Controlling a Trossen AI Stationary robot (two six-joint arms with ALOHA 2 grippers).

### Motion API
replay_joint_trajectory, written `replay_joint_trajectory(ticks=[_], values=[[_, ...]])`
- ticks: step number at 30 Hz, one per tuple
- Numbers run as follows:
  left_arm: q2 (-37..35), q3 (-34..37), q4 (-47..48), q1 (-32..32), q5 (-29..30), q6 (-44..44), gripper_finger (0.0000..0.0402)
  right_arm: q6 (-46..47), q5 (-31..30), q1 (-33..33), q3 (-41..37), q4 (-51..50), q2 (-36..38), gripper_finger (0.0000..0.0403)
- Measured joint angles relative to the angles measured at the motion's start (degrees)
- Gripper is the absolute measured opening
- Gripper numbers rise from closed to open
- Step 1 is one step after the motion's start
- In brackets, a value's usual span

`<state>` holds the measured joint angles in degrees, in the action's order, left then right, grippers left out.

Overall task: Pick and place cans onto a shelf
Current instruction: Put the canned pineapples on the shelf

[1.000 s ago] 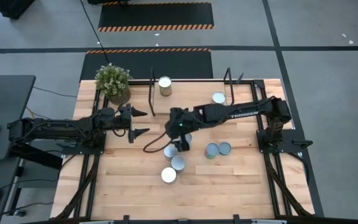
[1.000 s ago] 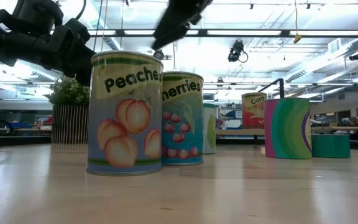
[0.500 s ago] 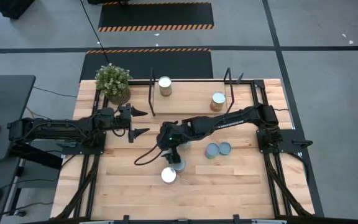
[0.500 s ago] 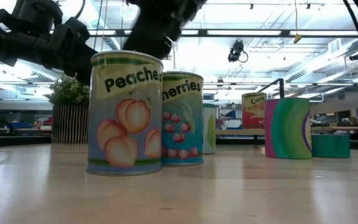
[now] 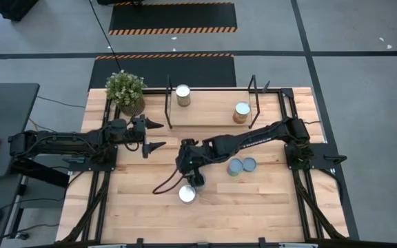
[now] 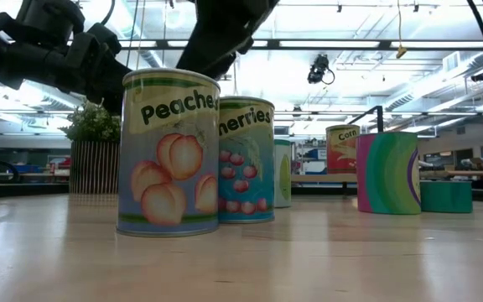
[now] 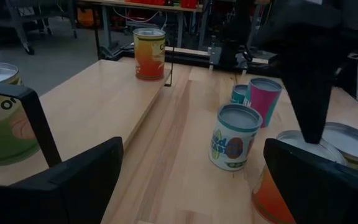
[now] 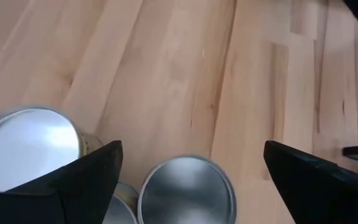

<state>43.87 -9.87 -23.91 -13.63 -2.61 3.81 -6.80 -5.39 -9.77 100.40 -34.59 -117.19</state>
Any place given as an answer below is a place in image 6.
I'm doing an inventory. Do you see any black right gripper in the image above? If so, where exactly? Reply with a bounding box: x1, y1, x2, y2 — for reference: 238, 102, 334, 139
176, 0, 280, 81

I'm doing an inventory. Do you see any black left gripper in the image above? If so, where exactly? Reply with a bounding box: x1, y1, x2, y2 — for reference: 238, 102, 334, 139
56, 23, 132, 115

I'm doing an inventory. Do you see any teal cherries tin can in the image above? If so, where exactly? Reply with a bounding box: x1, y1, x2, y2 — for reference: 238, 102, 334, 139
218, 96, 276, 225

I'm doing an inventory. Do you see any pale green tin can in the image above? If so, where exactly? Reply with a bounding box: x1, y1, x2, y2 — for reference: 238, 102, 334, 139
273, 138, 293, 209

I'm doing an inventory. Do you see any orange corn tin can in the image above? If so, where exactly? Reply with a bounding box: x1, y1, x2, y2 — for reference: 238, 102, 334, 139
325, 124, 361, 174

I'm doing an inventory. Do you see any artificial plant in striped pot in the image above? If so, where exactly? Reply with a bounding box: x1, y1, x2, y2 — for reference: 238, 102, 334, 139
59, 99, 122, 195

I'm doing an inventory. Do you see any blue peaches tin can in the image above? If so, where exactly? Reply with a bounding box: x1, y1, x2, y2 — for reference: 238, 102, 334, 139
116, 67, 221, 238

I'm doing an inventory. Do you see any pink green striped tin can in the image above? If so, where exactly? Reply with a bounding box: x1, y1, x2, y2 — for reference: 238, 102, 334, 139
356, 131, 423, 216

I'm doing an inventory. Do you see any short teal tin can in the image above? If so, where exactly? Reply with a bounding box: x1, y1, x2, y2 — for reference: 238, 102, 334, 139
419, 180, 474, 214

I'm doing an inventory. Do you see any wooden background table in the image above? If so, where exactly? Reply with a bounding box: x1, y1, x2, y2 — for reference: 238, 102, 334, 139
419, 169, 483, 190

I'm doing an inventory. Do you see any black overhead camera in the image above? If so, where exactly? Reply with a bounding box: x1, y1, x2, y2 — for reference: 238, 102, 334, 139
307, 53, 336, 86

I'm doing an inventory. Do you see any black overhead frame beam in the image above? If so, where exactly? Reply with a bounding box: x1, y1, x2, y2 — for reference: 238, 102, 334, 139
117, 38, 483, 52

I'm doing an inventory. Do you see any black aluminium table frame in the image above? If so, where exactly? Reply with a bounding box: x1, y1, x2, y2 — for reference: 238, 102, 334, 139
0, 180, 483, 205

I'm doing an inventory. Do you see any yellow hanging cord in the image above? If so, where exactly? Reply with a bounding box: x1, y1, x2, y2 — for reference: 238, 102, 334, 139
395, 0, 408, 60

